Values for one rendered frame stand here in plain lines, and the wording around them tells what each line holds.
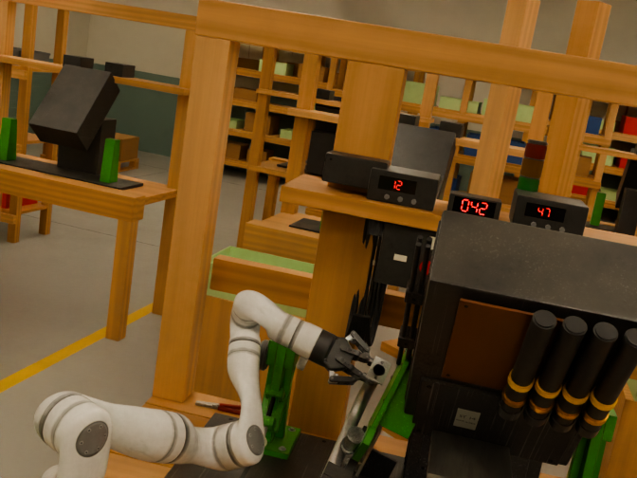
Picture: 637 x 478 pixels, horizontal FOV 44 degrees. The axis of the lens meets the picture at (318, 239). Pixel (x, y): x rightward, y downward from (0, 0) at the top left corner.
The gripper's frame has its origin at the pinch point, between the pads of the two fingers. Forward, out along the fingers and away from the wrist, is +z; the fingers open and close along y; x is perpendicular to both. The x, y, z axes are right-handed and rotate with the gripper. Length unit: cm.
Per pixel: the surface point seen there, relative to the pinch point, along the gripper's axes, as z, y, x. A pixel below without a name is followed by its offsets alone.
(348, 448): 2.0, -16.6, 4.1
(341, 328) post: -10.7, 16.2, 21.7
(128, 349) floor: -124, 68, 293
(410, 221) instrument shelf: -6.6, 33.0, -11.2
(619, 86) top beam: 23, 75, -35
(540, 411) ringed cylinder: 28.7, -5.8, -31.5
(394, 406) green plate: 6.7, -7.3, -6.0
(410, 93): -59, 508, 476
